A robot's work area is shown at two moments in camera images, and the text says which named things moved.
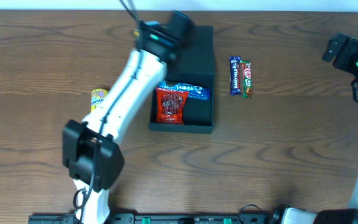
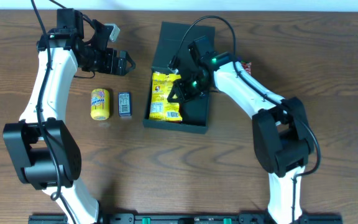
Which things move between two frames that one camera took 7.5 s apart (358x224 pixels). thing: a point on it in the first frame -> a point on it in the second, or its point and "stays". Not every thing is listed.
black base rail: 243,218 stays
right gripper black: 334,50 -> 185,90
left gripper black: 182,20 -> 117,62
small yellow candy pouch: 97,96 stays
